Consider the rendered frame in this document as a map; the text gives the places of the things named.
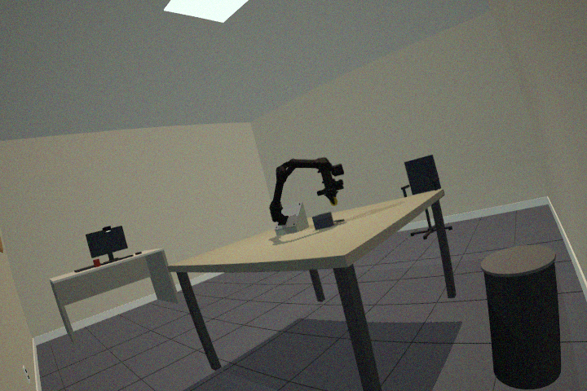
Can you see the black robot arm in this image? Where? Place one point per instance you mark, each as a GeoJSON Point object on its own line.
{"type": "Point", "coordinates": [324, 166]}

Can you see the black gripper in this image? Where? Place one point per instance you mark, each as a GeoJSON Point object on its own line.
{"type": "Point", "coordinates": [330, 192]}

